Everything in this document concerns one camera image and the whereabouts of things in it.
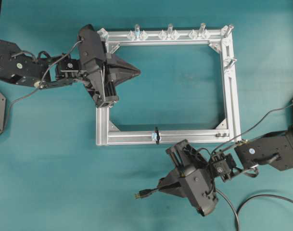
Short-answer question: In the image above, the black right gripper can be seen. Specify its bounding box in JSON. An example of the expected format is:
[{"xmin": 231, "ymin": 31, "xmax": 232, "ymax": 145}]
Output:
[{"xmin": 157, "ymin": 139, "xmax": 210, "ymax": 198}]

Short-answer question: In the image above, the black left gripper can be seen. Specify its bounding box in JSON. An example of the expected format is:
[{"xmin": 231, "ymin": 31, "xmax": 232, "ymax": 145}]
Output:
[{"xmin": 84, "ymin": 42, "xmax": 140, "ymax": 108}]

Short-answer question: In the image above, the black USB cable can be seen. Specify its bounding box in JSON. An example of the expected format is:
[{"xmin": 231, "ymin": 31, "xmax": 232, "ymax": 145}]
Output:
[{"xmin": 133, "ymin": 180, "xmax": 293, "ymax": 231}]

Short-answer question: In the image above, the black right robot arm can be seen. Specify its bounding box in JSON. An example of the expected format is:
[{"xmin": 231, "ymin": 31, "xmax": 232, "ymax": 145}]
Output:
[{"xmin": 157, "ymin": 125, "xmax": 293, "ymax": 197}]

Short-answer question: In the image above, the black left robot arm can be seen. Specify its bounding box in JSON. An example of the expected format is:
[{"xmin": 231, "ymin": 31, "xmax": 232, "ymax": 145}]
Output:
[{"xmin": 0, "ymin": 40, "xmax": 140, "ymax": 108}]

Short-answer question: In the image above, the black zip tie loop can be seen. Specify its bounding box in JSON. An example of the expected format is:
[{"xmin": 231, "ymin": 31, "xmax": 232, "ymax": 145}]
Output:
[{"xmin": 153, "ymin": 127, "xmax": 161, "ymax": 145}]

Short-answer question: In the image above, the metal post with blue tape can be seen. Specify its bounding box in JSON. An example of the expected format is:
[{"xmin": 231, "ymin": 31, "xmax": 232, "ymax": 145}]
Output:
[{"xmin": 134, "ymin": 24, "xmax": 140, "ymax": 39}]

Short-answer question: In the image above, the grey left arm cable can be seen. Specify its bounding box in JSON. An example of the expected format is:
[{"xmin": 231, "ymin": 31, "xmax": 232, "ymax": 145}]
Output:
[{"xmin": 0, "ymin": 39, "xmax": 83, "ymax": 133}]

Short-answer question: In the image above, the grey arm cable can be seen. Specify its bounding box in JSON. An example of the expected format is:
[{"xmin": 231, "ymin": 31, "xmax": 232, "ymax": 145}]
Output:
[
  {"xmin": 0, "ymin": 39, "xmax": 83, "ymax": 133},
  {"xmin": 212, "ymin": 102, "xmax": 293, "ymax": 154}
]

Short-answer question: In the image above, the aluminium extrusion rectangular frame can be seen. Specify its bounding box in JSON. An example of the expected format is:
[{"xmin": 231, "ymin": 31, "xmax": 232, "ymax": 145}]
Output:
[{"xmin": 96, "ymin": 26, "xmax": 241, "ymax": 146}]

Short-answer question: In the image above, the middle metal standoff post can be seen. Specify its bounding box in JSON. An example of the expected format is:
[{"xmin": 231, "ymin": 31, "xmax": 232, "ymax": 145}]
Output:
[{"xmin": 167, "ymin": 23, "xmax": 173, "ymax": 39}]

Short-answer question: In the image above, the grey right arm cable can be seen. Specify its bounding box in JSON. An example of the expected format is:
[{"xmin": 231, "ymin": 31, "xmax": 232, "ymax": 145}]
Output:
[{"xmin": 212, "ymin": 102, "xmax": 293, "ymax": 154}]

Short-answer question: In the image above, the right metal standoff post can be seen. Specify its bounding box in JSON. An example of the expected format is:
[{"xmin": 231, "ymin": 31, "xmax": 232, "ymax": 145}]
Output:
[{"xmin": 198, "ymin": 23, "xmax": 206, "ymax": 38}]

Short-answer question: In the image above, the side metal standoff post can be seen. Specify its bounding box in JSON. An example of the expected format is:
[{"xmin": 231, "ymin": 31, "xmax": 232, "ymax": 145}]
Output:
[{"xmin": 223, "ymin": 57, "xmax": 237, "ymax": 69}]

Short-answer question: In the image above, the corner metal standoff post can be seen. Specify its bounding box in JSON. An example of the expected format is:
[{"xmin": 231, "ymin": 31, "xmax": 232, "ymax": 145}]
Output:
[{"xmin": 223, "ymin": 24, "xmax": 234, "ymax": 38}]

